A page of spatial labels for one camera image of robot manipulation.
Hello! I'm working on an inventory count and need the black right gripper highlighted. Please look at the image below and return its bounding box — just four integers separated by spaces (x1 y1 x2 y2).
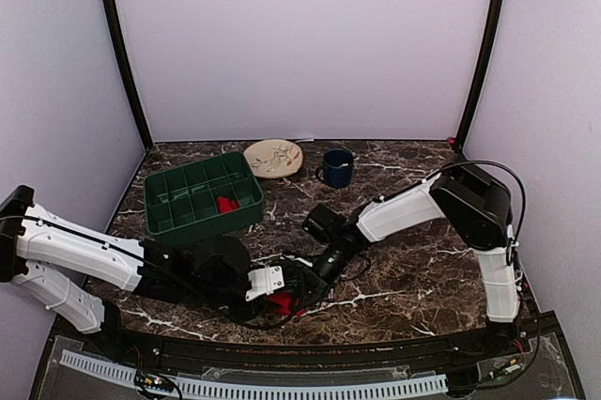
289 238 355 312

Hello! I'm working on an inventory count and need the red sock with white pattern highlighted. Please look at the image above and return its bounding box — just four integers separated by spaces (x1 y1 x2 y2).
216 196 239 214

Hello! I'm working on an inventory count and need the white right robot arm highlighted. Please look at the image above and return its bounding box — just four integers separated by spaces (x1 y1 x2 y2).
289 161 525 357

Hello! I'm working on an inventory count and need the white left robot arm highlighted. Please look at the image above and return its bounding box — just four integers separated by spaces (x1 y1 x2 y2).
1 185 285 359

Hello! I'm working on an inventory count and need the green plastic divided crate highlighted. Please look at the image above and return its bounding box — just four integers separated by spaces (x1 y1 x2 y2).
143 151 264 248

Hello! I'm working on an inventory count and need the dark blue enamel mug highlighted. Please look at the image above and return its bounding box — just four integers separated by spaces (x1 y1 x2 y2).
315 148 354 189

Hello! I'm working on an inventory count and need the left circuit board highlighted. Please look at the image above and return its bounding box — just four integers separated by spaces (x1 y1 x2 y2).
133 370 175 394

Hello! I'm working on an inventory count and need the circuit board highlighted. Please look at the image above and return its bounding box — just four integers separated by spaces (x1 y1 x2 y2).
487 360 523 379
133 370 175 394

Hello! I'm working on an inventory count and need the beige floral ceramic plate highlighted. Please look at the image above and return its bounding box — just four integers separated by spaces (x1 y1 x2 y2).
243 139 303 179

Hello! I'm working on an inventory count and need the right circuit board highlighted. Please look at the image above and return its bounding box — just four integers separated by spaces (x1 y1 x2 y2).
487 360 523 379

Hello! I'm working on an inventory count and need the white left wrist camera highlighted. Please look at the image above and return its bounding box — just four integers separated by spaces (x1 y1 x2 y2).
245 266 285 302

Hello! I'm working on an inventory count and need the white slotted cable duct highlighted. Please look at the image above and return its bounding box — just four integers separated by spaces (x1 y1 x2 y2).
59 350 448 399

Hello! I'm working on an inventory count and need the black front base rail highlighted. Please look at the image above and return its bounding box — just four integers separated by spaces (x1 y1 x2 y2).
31 312 585 399

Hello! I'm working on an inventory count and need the black left frame post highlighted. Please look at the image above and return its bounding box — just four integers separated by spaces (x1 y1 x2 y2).
101 0 154 152

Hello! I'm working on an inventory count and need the black frame post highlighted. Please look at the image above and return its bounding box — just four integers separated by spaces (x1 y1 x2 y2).
453 0 503 153
101 0 154 152

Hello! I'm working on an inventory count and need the black right frame post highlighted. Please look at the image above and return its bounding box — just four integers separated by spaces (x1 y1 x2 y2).
453 0 503 153

